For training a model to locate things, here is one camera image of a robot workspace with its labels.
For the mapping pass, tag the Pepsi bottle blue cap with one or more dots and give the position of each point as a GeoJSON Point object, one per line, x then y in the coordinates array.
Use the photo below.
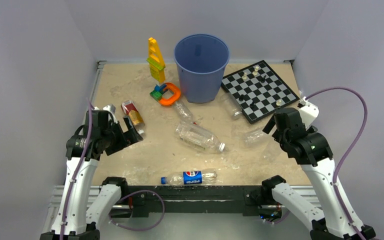
{"type": "Point", "coordinates": [193, 177]}

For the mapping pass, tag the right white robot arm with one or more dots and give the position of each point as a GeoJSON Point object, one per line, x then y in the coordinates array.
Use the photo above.
{"type": "Point", "coordinates": [335, 218]}

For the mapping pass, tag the blue plastic bin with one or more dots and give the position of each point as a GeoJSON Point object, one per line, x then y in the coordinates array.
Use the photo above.
{"type": "Point", "coordinates": [201, 60]}

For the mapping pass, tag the black white chessboard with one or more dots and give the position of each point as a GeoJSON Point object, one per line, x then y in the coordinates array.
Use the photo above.
{"type": "Point", "coordinates": [263, 94]}

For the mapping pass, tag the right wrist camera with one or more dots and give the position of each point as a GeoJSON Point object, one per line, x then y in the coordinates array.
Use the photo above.
{"type": "Point", "coordinates": [308, 112]}

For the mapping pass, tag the small clear bottle red cap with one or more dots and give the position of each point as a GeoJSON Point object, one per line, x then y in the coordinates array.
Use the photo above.
{"type": "Point", "coordinates": [185, 115]}

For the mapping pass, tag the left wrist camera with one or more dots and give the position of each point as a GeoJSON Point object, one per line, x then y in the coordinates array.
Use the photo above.
{"type": "Point", "coordinates": [109, 108]}

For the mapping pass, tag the red gold labelled bottle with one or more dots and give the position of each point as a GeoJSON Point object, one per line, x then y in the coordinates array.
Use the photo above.
{"type": "Point", "coordinates": [130, 110]}

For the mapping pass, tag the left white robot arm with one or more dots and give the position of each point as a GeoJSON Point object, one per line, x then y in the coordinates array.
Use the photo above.
{"type": "Point", "coordinates": [76, 219]}

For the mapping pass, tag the clear bottle beside chessboard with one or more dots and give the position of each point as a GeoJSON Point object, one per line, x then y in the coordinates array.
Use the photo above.
{"type": "Point", "coordinates": [231, 106]}

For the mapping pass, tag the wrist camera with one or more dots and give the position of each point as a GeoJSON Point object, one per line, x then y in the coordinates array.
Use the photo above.
{"type": "Point", "coordinates": [109, 108]}
{"type": "Point", "coordinates": [308, 112]}

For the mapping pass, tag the crushed clear bottle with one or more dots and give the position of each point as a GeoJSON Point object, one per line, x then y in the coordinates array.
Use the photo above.
{"type": "Point", "coordinates": [255, 137]}

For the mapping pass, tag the black metal base frame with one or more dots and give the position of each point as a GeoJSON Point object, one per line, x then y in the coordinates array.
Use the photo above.
{"type": "Point", "coordinates": [247, 200]}

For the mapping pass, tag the yellow green toy tower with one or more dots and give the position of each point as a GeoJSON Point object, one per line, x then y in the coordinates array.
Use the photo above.
{"type": "Point", "coordinates": [156, 61]}

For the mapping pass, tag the green blue toy blocks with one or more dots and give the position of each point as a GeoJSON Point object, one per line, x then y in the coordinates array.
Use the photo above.
{"type": "Point", "coordinates": [158, 91]}

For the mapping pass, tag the large clear bottle white cap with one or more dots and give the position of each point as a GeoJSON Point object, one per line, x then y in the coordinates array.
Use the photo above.
{"type": "Point", "coordinates": [199, 138]}

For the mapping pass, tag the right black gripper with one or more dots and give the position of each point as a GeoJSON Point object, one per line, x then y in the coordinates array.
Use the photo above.
{"type": "Point", "coordinates": [269, 125]}

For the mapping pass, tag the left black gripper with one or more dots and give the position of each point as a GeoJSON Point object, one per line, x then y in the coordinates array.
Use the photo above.
{"type": "Point", "coordinates": [116, 125]}

